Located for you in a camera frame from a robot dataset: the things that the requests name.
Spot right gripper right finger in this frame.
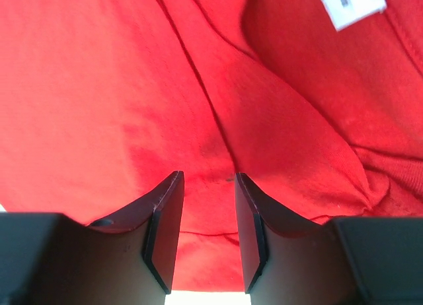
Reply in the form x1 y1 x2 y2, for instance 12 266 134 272
235 173 422 304

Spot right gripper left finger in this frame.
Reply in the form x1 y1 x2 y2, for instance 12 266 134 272
1 171 184 304

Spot red t shirt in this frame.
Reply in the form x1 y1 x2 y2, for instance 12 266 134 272
1 0 422 291

